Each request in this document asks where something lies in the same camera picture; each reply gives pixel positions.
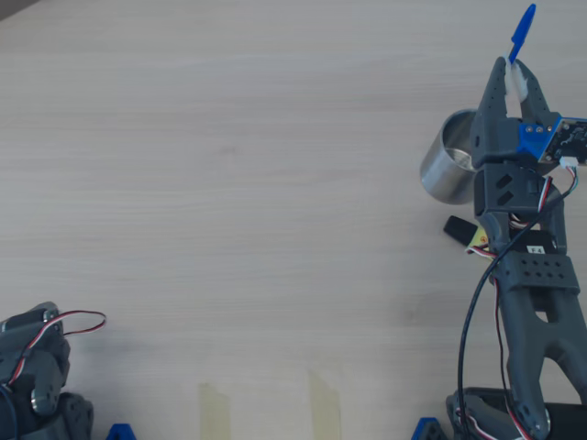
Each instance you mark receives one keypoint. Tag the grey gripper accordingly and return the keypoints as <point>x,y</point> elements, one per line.
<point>490,137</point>

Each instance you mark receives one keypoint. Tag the blue cap ballpoint pen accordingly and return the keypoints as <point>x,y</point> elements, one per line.
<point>523,27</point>

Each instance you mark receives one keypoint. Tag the grey idle robot arm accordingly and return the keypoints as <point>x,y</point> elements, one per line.
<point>41,366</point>

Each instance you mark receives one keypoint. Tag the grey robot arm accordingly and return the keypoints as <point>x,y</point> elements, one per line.
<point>527,321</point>

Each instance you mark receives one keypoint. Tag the silver steel mug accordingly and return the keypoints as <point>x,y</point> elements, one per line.
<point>440,179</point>

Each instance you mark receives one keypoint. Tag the yellow highlighter with black cap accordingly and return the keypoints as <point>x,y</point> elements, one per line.
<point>458,227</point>

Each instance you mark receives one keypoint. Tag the blue plastic base clamp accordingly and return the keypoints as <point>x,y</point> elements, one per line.
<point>424,431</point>
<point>121,433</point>

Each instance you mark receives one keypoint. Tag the long beige tape strip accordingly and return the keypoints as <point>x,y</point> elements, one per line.
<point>324,408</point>

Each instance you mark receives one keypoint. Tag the short beige tape strip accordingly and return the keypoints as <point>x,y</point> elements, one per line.
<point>214,412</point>

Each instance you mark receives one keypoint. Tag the camera board on blue mount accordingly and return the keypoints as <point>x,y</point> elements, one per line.
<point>534,137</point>

